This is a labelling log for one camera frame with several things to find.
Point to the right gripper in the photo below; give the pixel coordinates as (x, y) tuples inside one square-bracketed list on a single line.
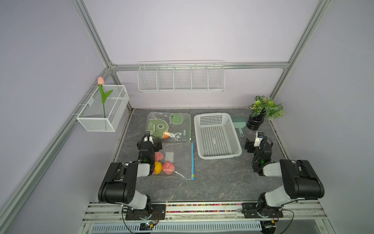
[(250, 145)]

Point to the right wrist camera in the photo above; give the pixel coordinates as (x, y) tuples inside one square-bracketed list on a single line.
[(259, 137)]

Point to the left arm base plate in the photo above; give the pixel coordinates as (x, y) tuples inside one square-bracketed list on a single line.
[(153, 212)]

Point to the white mesh wall basket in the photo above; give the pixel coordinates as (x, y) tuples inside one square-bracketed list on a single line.
[(90, 114)]

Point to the orange-red peach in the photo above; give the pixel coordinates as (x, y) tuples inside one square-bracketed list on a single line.
[(166, 135)]

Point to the clear blue-zipper bag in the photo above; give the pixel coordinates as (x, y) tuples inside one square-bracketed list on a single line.
[(180, 154)]

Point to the white plastic basket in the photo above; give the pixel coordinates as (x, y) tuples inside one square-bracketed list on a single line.
[(216, 137)]

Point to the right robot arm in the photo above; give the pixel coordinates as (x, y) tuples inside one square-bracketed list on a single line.
[(299, 180)]

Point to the white wire wall shelf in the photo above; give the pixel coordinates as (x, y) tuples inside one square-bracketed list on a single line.
[(181, 76)]

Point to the potted green plant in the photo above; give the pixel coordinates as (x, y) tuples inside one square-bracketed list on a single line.
[(263, 107)]

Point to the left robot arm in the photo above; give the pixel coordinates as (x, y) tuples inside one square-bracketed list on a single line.
[(119, 183)]

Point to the yellow peach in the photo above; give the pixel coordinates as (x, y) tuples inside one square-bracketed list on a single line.
[(157, 168)]

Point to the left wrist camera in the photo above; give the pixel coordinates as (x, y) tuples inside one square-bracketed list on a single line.
[(148, 138)]

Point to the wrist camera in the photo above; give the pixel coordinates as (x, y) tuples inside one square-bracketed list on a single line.
[(148, 138), (259, 137)]

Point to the pink artificial tulip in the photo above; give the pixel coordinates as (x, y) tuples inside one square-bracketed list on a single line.
[(104, 95)]

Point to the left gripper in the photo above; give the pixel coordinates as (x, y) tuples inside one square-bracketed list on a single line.
[(157, 146)]

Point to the red peach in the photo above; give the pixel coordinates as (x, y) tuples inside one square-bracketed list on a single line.
[(158, 156), (168, 168)]

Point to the green printed zip-top bag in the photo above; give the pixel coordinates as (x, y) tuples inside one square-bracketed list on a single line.
[(177, 124)]

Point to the green dustpan scoop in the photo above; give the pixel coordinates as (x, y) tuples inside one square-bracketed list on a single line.
[(239, 124)]

